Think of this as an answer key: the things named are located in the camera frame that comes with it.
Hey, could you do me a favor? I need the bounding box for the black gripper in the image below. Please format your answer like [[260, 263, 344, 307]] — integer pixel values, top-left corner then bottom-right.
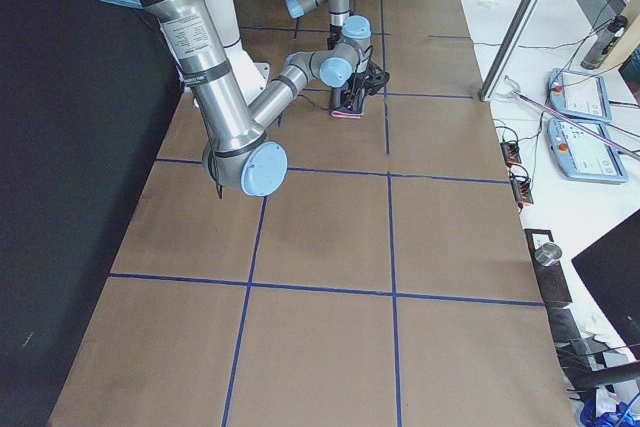
[[327, 24, 342, 47], [331, 74, 367, 112]]

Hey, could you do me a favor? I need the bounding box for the pink towel grey back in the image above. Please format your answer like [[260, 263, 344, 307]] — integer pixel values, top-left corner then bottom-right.
[[330, 102, 365, 119]]

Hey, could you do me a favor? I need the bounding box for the grabber reach tool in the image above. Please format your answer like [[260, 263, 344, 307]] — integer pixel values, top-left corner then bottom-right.
[[503, 75, 640, 161]]

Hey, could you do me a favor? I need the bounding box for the orange power strip far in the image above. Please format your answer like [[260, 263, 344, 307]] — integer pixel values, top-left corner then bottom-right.
[[500, 140, 522, 167]]

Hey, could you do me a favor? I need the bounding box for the orange power strip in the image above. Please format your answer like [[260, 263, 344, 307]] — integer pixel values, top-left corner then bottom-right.
[[500, 140, 522, 167], [509, 173, 534, 208]]

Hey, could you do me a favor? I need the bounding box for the orange power strip near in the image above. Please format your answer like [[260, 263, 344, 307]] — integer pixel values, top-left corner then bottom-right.
[[509, 173, 534, 208]]

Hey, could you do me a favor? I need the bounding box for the upper teach pendant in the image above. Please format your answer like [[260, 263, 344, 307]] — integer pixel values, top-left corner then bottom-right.
[[548, 68, 612, 123]]

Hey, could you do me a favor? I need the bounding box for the teach pendant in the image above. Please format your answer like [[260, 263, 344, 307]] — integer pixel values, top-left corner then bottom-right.
[[548, 68, 612, 123], [547, 118, 629, 185]]

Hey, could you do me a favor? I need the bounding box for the lower teach pendant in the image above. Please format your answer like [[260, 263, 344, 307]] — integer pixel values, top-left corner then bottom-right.
[[547, 118, 629, 185]]

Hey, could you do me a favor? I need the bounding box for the small metal cup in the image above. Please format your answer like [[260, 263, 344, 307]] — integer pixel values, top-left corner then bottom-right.
[[534, 242, 562, 267]]

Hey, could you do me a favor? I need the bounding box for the dark drink bottle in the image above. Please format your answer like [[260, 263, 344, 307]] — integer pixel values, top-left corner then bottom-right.
[[581, 15, 628, 70]]

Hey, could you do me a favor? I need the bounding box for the black plate under cup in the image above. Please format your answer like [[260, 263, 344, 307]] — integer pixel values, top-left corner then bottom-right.
[[524, 228, 572, 308]]

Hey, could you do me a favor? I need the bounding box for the black monitor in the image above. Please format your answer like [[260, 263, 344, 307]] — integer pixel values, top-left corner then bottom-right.
[[572, 211, 639, 358]]

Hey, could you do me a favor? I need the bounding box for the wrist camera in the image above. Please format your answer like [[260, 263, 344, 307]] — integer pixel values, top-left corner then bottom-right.
[[364, 65, 390, 96]]

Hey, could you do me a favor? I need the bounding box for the aluminium frame post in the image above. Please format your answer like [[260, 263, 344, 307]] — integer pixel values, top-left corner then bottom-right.
[[479, 0, 540, 102]]

